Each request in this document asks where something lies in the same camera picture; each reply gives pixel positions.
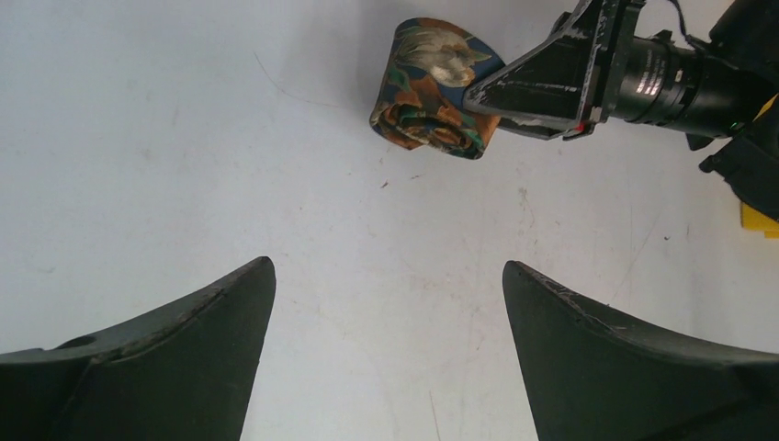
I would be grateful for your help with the brown green patterned tie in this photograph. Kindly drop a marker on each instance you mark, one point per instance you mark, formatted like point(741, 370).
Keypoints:
point(421, 97)

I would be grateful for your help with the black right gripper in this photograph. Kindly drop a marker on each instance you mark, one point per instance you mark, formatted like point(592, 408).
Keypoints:
point(709, 87)

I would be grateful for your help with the yellow plastic tray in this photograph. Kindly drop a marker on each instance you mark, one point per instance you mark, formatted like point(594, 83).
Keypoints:
point(754, 221)

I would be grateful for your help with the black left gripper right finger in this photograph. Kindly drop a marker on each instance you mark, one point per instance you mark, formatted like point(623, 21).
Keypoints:
point(592, 372)

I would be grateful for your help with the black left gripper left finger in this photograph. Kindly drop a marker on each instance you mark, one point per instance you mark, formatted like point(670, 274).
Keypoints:
point(183, 371)

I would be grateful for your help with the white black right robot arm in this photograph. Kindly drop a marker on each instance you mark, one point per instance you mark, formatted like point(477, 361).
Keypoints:
point(748, 162)

